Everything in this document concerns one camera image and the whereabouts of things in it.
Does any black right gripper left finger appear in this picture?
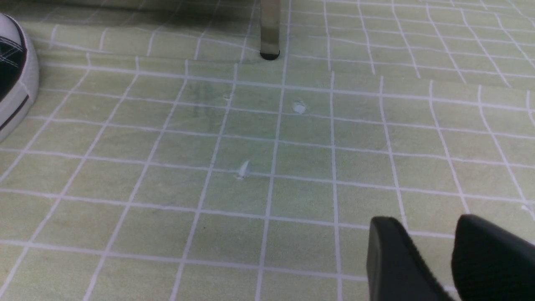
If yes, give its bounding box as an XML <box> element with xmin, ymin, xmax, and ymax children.
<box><xmin>367</xmin><ymin>217</ymin><xmax>453</xmax><ymax>301</ymax></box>

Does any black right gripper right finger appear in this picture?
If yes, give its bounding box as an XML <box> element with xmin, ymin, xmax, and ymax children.
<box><xmin>451</xmin><ymin>214</ymin><xmax>535</xmax><ymax>301</ymax></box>

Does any metal shoe rack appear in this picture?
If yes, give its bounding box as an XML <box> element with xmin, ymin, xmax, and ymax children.
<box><xmin>260</xmin><ymin>0</ymin><xmax>281</xmax><ymax>61</ymax></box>

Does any green checkered tablecloth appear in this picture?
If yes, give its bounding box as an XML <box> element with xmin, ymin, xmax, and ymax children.
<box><xmin>1</xmin><ymin>0</ymin><xmax>534</xmax><ymax>301</ymax></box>

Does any black white canvas sneaker right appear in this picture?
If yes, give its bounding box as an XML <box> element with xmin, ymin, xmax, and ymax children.
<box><xmin>0</xmin><ymin>13</ymin><xmax>40</xmax><ymax>141</ymax></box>

